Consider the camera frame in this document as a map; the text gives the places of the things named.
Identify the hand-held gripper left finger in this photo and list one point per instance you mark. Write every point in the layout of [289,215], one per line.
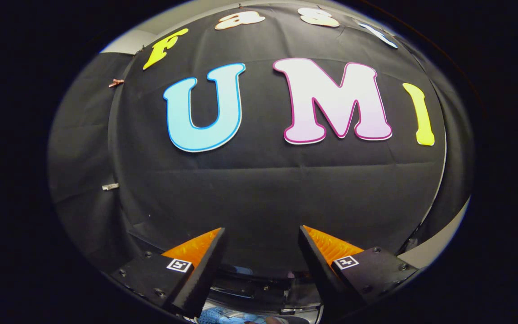
[207,274]

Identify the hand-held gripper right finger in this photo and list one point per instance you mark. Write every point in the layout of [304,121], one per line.
[317,270]

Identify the light blue shirt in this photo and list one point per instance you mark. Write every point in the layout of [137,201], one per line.
[223,316]

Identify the black backdrop cloth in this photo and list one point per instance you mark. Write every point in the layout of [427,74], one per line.
[259,193]

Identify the white backdrop clip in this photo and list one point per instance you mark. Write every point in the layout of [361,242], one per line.
[109,186]

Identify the orange backdrop clip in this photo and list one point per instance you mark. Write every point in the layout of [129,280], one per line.
[116,83]

